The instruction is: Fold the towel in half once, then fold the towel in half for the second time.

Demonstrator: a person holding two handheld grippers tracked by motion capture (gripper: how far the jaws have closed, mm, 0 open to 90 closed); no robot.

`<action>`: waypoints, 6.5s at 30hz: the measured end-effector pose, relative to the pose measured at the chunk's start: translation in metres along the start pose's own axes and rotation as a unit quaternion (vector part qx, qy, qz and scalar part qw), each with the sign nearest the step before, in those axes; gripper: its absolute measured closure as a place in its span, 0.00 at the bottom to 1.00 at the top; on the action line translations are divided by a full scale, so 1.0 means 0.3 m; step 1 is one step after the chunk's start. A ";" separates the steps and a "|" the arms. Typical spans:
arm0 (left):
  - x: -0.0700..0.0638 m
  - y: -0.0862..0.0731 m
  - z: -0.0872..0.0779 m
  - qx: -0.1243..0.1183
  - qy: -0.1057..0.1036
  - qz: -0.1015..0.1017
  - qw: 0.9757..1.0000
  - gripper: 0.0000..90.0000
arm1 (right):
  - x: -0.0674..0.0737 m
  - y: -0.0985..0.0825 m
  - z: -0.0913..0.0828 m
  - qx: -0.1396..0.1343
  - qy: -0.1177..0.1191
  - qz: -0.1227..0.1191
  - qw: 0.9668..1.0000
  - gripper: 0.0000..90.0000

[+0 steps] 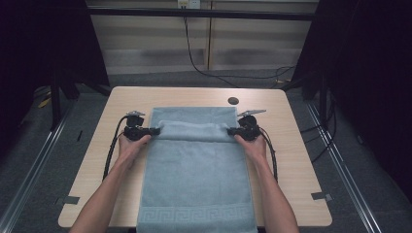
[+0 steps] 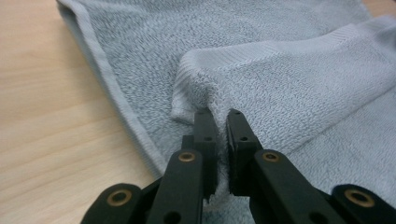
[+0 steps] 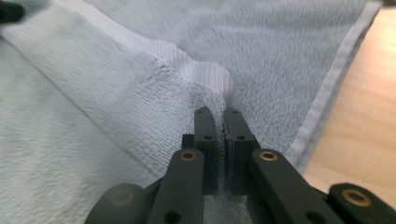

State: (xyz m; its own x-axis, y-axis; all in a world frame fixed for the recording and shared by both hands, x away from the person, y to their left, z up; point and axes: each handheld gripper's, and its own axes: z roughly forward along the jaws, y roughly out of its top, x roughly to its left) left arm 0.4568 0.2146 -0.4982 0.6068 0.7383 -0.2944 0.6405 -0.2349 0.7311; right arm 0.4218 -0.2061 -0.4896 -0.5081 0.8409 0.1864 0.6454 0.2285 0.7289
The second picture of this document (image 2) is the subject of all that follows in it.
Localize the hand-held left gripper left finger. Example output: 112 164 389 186
181 106 219 202

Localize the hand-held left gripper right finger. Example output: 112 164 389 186
226 108 265 198

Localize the light blue towel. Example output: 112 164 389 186
55 0 396 224

